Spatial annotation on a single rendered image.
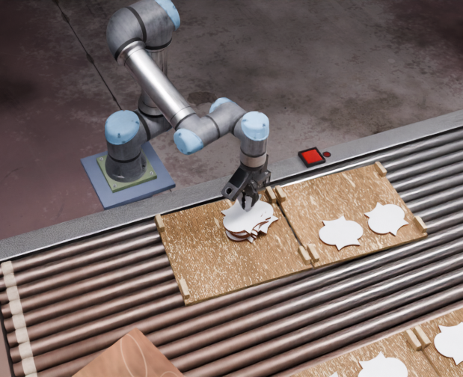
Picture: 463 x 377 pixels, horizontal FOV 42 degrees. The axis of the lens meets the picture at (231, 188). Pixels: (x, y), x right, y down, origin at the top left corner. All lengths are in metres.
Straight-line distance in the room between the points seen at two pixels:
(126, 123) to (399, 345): 1.10
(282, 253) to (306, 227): 0.14
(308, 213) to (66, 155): 1.93
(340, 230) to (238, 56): 2.53
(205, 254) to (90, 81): 2.44
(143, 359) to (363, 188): 1.00
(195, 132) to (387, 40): 3.22
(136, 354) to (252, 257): 0.51
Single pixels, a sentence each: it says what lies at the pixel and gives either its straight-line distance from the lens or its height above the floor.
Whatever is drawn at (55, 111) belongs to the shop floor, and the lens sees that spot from 3.95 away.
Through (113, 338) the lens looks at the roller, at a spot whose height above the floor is 0.92.
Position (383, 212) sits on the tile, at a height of 0.95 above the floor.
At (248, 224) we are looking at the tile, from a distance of 1.90.
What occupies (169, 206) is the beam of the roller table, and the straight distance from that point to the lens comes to 2.07.
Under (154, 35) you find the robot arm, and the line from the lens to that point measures 1.85.
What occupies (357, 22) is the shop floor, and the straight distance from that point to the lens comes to 4.88.
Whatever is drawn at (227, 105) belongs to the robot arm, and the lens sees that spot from 1.73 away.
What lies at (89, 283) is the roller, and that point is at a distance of 1.90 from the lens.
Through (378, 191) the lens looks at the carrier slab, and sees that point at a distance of 2.17.
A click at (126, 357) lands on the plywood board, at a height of 1.04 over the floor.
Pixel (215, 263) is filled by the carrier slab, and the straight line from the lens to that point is 1.89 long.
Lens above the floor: 2.46
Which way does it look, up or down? 47 degrees down
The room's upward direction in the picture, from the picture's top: 3 degrees clockwise
